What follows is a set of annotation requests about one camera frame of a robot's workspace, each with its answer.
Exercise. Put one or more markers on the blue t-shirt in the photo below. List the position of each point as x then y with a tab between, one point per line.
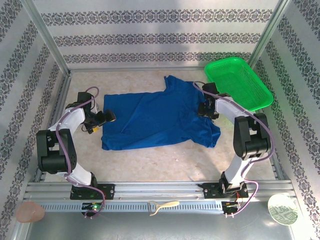
155	120

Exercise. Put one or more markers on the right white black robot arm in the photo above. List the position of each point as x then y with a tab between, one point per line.
252	140

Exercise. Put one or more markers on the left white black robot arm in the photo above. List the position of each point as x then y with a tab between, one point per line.
72	120

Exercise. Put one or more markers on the green plastic mesh basket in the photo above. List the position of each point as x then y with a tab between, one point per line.
240	80

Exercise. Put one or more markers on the small circuit board with LED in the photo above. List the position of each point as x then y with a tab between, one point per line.
231	206
93	207

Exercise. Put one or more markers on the beige plastic peeler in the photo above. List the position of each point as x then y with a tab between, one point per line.
167	204

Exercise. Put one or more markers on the translucent pink cup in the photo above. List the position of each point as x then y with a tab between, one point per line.
30	212

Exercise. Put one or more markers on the round disc with code print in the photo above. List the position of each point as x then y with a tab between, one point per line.
282	210

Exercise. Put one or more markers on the aluminium table side rail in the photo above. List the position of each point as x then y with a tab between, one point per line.
279	170
55	120

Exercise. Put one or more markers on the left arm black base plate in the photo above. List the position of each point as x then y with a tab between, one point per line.
107	190

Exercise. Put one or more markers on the aluminium frame post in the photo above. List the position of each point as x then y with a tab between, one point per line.
270	32
45	32

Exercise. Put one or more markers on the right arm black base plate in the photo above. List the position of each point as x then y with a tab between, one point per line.
210	190

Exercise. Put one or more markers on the wide aluminium mounting rail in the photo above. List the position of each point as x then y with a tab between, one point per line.
160	187

